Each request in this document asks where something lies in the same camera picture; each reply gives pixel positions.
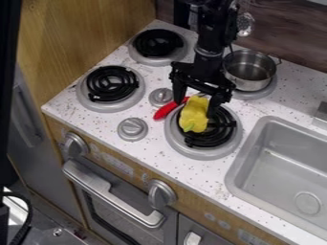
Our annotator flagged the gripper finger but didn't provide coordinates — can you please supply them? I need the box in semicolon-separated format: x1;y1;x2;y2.
206;91;233;128
171;78;189;105

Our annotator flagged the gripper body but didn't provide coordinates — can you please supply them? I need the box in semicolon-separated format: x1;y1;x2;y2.
168;47;238;97

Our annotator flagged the yellow toy pepper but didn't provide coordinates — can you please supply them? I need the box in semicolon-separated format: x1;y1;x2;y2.
177;95;211;134

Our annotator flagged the toy stove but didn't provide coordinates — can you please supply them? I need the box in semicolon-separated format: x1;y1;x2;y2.
74;28;279;161

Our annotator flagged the red toy chili pepper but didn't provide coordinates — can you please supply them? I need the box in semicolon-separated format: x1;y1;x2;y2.
151;97;192;122

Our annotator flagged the silver pot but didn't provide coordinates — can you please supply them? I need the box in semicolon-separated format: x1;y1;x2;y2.
221;49;284;93

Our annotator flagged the toy sink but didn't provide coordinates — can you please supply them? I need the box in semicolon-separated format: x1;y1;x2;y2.
223;115;327;241

